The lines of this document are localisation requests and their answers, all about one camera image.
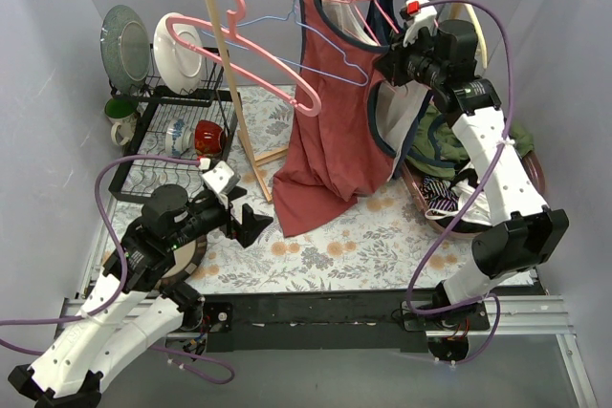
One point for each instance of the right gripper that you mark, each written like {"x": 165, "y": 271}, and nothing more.
{"x": 391, "y": 64}

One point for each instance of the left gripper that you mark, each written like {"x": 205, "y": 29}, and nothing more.
{"x": 231, "y": 225}

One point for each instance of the red tank top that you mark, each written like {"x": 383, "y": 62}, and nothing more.
{"x": 332, "y": 158}

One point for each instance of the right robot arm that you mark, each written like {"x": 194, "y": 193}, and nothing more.
{"x": 524, "y": 229}

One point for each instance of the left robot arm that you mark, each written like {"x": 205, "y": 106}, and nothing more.
{"x": 90, "y": 352}

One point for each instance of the white tank top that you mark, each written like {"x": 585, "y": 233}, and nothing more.
{"x": 414, "y": 101}

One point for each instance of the navy tank top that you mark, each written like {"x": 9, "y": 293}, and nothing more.
{"x": 387, "y": 119}

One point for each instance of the pink hanger under white top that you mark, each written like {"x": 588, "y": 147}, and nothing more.
{"x": 345, "y": 20}

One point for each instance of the thick pink plastic hanger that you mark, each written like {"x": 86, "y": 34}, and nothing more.
{"x": 232, "y": 34}

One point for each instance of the brown rimmed plate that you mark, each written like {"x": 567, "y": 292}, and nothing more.
{"x": 186, "y": 260}

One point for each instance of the green shirt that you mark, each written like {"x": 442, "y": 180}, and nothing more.
{"x": 437, "y": 152}

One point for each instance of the red bowl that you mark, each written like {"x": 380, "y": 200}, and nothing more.
{"x": 209, "y": 139}

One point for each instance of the blue white cup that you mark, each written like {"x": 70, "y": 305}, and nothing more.
{"x": 179, "y": 138}

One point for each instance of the black dish rack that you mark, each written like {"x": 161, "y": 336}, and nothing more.
{"x": 134, "y": 181}

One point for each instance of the black and white garment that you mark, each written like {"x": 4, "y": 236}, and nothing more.
{"x": 444, "y": 198}

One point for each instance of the floral table mat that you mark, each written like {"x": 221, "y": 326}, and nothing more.
{"x": 375, "y": 245}

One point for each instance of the brown laundry basket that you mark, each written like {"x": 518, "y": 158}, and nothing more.
{"x": 413, "y": 178}

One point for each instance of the white plate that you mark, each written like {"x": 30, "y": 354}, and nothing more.
{"x": 179, "y": 68}

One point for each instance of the green mug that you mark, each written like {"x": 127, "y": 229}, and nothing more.
{"x": 123, "y": 116}

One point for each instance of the green patterned plate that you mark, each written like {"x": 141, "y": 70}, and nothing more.
{"x": 125, "y": 49}

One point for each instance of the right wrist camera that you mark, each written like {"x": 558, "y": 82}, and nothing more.
{"x": 419, "y": 15}

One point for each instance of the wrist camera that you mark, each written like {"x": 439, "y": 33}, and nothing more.
{"x": 419, "y": 15}
{"x": 219, "y": 178}

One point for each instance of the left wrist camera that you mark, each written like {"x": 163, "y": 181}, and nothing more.
{"x": 219, "y": 178}

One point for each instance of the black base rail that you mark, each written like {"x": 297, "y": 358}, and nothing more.
{"x": 326, "y": 320}

